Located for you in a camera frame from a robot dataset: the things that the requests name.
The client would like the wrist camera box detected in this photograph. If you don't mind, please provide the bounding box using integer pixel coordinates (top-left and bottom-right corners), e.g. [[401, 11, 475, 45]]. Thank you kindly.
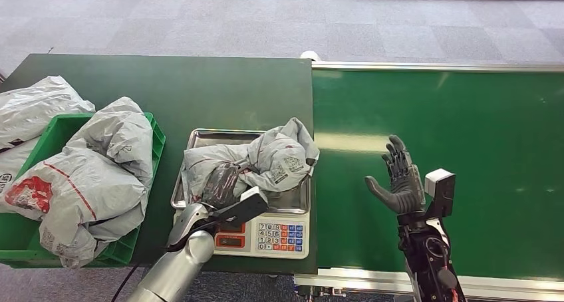
[[424, 168, 457, 220], [207, 186, 269, 230]]

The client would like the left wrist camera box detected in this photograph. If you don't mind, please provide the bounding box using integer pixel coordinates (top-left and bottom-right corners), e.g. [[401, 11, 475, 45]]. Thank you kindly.
[[207, 186, 269, 230]]

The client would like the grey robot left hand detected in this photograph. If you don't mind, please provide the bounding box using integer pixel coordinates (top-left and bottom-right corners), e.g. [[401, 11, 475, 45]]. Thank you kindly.
[[200, 162, 242, 210]]

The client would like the white scale with steel tray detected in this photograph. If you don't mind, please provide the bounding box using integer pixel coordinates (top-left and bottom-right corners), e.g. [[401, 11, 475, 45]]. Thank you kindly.
[[170, 128, 311, 260]]

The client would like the crumpled plain grey mailer bag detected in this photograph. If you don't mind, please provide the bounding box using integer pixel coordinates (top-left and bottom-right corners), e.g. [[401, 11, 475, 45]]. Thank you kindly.
[[61, 96, 154, 187]]

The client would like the large grey mailer, red stripe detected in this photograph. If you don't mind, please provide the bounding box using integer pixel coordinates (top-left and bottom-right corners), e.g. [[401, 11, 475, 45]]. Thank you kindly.
[[0, 148, 150, 270]]

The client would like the green conveyor belt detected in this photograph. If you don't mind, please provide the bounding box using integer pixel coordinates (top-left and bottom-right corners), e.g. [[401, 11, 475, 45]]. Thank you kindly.
[[311, 69, 564, 279]]

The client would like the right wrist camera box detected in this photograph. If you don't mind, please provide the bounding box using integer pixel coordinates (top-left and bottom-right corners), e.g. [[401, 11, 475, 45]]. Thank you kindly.
[[424, 168, 457, 220]]

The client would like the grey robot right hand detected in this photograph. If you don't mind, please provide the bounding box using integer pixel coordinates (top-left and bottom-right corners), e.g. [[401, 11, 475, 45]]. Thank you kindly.
[[364, 134, 428, 216]]

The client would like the pale grey mailer bag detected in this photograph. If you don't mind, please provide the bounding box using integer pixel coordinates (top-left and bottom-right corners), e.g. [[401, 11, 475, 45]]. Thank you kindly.
[[0, 75, 96, 192]]

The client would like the green plastic crate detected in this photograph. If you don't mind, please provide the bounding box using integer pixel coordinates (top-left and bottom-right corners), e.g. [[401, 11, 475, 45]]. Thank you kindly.
[[0, 111, 167, 268]]

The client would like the silver conveyor side rail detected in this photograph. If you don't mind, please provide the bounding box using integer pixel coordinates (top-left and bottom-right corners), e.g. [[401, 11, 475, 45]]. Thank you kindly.
[[293, 268, 564, 302]]

